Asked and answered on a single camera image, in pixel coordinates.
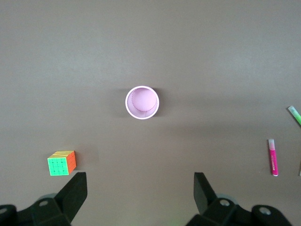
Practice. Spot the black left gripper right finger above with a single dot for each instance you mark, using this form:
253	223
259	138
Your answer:
204	193

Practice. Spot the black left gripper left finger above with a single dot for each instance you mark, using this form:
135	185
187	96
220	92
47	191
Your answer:
70	195

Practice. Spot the pink marker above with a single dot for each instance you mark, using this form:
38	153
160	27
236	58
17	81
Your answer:
273	160

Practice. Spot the multicolour puzzle cube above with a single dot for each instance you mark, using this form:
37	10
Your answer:
61	164

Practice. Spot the pink mesh cup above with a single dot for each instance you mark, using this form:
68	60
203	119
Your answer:
142	103

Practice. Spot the green marker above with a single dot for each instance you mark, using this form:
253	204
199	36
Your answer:
295	114

